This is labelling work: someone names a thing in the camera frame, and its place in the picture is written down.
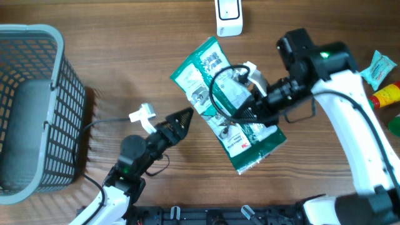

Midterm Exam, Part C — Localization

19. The grey plastic basket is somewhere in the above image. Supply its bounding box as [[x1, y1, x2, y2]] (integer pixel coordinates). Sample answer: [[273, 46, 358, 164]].
[[1, 24, 86, 205]]

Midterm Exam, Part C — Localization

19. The pale green wipes packet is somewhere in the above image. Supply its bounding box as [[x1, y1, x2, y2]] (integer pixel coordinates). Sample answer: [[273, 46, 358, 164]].
[[360, 50, 397, 91]]

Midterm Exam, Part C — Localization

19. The black left camera cable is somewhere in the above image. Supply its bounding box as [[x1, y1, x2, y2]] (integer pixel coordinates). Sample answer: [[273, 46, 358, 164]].
[[72, 117, 131, 224]]

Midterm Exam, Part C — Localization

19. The green lid jar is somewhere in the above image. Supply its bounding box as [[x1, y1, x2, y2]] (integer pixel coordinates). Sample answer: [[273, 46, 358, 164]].
[[387, 114, 400, 138]]

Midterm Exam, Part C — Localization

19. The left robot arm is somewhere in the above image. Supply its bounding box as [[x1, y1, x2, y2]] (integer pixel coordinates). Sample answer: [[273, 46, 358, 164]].
[[71, 103, 194, 224]]

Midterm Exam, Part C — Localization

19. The green glove packet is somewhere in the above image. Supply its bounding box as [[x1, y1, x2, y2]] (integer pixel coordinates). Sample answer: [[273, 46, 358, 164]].
[[170, 36, 286, 174]]

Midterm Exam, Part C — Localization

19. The red yellow sauce bottle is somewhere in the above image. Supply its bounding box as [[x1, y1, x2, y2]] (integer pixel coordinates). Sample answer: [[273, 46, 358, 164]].
[[368, 81, 400, 109]]

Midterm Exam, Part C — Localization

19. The white barcode scanner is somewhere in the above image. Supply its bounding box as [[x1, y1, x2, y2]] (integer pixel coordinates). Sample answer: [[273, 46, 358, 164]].
[[214, 0, 243, 38]]

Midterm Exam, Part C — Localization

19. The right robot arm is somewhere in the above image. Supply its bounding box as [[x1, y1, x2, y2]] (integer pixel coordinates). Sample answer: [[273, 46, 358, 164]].
[[232, 28, 399, 224]]

